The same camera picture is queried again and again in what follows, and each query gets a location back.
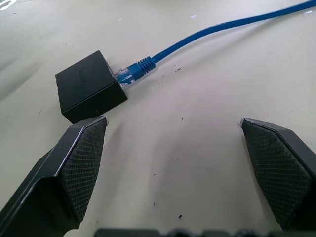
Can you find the black network switch box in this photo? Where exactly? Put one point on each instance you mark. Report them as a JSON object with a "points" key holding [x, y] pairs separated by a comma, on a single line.
{"points": [[89, 85]]}

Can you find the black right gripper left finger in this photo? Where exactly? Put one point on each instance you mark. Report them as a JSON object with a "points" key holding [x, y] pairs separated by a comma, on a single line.
{"points": [[61, 177]]}

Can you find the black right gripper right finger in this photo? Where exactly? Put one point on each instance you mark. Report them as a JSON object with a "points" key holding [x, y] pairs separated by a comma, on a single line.
{"points": [[279, 172]]}

